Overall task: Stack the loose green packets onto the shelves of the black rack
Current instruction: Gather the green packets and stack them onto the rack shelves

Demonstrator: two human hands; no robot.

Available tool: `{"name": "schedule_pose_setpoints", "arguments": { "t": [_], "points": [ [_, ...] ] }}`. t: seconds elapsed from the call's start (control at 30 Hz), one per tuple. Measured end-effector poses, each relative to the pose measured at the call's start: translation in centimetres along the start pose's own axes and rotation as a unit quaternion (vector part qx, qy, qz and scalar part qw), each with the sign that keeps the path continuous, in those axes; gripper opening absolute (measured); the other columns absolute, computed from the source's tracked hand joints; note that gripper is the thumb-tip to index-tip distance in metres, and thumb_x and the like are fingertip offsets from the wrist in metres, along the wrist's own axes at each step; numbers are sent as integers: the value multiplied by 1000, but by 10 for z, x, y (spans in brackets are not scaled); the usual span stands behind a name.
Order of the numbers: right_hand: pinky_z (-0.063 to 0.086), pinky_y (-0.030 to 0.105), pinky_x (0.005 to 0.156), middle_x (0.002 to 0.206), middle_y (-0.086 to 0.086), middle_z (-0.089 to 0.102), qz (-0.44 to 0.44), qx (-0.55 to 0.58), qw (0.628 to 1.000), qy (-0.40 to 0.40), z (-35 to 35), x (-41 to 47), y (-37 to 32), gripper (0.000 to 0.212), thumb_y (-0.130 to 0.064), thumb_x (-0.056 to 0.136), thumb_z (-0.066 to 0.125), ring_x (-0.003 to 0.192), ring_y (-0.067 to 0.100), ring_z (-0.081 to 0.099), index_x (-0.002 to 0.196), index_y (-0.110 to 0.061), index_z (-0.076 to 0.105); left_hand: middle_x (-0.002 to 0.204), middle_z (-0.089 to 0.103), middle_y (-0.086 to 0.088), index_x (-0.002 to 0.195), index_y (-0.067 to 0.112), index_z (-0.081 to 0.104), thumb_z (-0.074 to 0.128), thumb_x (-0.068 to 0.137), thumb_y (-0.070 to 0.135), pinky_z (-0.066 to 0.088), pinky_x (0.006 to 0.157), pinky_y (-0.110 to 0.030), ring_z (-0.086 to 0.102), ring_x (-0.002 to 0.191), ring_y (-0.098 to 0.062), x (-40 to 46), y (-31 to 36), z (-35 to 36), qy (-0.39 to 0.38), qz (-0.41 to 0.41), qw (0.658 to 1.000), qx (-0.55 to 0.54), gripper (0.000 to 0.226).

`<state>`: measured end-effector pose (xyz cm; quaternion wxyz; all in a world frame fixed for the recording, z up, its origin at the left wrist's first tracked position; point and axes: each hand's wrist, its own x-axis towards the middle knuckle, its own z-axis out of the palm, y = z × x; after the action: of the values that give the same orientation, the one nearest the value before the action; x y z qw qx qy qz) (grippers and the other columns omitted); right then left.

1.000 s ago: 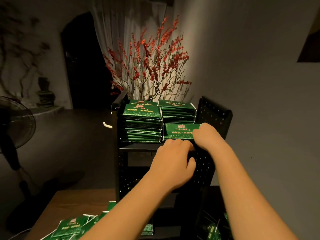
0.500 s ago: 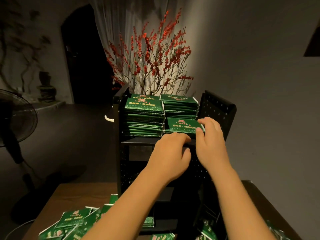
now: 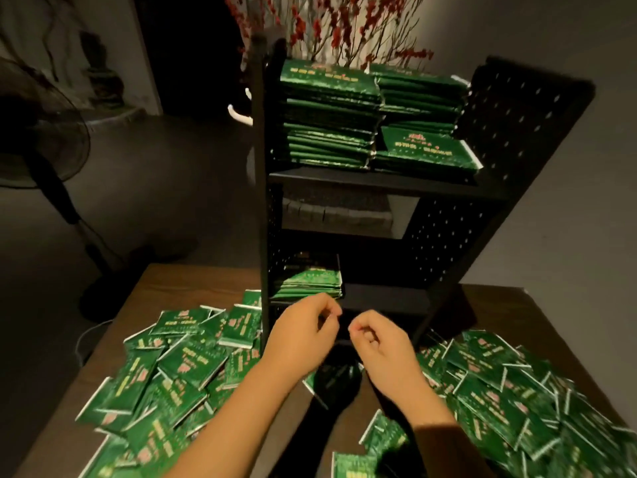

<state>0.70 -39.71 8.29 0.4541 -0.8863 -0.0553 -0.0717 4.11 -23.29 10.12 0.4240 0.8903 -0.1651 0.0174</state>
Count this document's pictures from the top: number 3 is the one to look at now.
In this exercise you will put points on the person's left hand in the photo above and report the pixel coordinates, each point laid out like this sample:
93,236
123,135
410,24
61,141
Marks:
299,338

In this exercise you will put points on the person's right hand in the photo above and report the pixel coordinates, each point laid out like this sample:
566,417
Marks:
388,353

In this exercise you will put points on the pile of green packets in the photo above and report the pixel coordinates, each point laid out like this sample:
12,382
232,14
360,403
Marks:
169,373

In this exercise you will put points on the black metal shelf rack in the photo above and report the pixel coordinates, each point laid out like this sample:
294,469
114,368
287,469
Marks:
518,124

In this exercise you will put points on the person's right forearm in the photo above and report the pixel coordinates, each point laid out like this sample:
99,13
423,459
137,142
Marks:
438,438

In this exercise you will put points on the person's left forearm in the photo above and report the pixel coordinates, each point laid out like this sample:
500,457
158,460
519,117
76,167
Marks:
229,433

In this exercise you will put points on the white hook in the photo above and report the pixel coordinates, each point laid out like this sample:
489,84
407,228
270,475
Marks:
249,92
239,116

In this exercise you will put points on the red berry branches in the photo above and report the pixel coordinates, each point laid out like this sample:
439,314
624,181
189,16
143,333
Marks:
338,25

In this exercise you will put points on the dark vase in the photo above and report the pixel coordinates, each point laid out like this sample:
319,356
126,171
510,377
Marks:
103,74

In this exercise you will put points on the black standing fan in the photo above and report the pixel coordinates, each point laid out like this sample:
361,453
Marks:
40,119

